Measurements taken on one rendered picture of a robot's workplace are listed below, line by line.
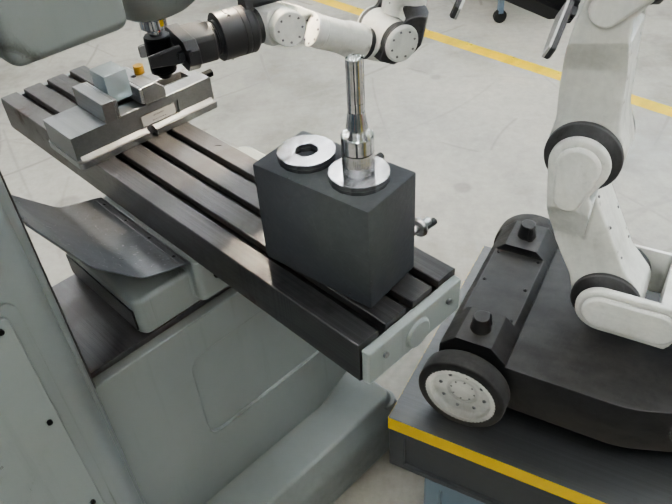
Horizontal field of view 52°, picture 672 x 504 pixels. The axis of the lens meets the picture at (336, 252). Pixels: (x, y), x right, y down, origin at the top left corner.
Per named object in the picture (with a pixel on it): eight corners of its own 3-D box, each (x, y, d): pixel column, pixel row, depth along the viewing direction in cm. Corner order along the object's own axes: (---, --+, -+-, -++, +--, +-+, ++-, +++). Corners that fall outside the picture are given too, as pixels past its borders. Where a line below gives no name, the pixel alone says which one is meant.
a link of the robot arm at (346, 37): (304, 40, 143) (377, 58, 154) (327, 60, 136) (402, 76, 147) (321, -11, 138) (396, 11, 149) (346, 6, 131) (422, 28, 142)
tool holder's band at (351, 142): (374, 130, 99) (374, 124, 98) (373, 148, 95) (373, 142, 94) (341, 131, 99) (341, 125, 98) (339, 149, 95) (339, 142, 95)
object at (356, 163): (375, 161, 102) (374, 130, 99) (374, 179, 98) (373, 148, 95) (343, 161, 102) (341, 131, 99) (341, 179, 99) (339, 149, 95)
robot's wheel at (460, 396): (506, 423, 159) (516, 366, 146) (499, 440, 156) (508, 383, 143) (424, 393, 167) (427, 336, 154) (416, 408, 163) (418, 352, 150)
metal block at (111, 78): (118, 86, 150) (110, 60, 146) (132, 95, 147) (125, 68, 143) (96, 95, 148) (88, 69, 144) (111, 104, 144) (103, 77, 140)
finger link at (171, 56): (146, 53, 120) (179, 44, 122) (150, 70, 122) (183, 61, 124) (149, 56, 119) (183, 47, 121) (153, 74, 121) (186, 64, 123)
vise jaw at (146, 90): (135, 79, 156) (131, 62, 154) (166, 96, 149) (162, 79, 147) (112, 88, 153) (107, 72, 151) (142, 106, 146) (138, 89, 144)
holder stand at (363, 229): (311, 220, 125) (302, 121, 112) (415, 266, 114) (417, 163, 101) (266, 256, 118) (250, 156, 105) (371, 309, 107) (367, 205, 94)
